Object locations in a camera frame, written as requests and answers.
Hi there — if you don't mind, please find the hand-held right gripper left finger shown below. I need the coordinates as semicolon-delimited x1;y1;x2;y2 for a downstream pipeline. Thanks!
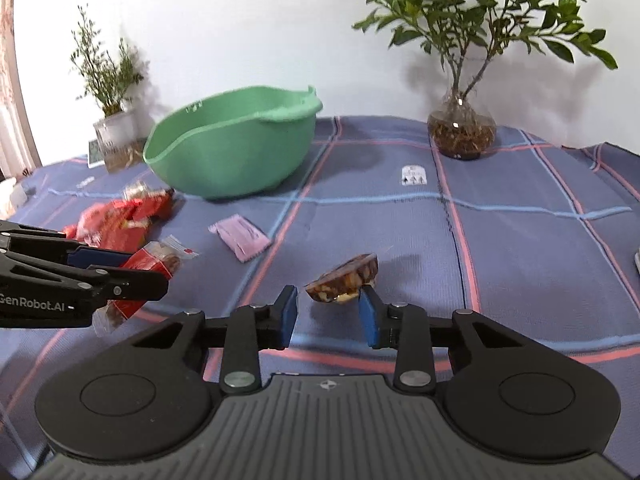
131;285;300;395

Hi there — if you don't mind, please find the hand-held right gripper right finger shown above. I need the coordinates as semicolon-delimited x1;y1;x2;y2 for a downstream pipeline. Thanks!
358;285;531;394

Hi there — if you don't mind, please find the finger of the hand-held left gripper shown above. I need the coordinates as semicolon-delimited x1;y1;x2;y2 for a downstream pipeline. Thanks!
0;219;136;270
0;251;169;307

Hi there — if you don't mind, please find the red clear-wrapped snack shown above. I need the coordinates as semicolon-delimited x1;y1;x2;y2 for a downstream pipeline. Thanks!
92;235;198;336

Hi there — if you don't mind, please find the dark nut bar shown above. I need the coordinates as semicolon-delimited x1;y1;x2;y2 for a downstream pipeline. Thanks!
305;254;379;306

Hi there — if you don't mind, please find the green plastic bowl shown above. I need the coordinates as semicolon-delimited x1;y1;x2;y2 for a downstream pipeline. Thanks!
142;85;323;200

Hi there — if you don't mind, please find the red patterned snack packet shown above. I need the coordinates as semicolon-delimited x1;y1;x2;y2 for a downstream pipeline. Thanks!
65;202;131;251

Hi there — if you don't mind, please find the red rectangular snack bar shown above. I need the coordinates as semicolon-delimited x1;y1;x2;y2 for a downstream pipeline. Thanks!
112;199;156;233

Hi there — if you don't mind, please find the white nougat candy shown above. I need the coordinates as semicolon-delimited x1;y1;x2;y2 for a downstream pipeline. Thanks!
122;180;152;202

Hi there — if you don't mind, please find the dark red pillow packet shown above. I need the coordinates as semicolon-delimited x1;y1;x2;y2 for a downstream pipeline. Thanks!
144;188;176;222

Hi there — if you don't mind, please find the small pink candy wrapper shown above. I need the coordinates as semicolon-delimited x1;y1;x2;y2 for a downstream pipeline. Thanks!
208;214;273;263

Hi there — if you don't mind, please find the white object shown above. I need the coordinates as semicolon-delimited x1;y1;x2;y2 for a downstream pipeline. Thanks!
0;180;27;217

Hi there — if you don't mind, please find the small-leaf plant in clear pot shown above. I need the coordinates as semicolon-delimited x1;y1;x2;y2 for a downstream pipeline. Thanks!
70;5;151;173

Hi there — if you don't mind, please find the blue plaid tablecloth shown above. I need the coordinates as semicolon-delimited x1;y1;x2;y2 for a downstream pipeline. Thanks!
0;115;640;480

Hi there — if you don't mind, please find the floral curtain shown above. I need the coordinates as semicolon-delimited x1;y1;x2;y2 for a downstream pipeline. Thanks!
0;0;42;177

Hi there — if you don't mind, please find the leafy plant in glass vase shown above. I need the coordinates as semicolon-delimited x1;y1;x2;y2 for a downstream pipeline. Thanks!
352;0;618;161

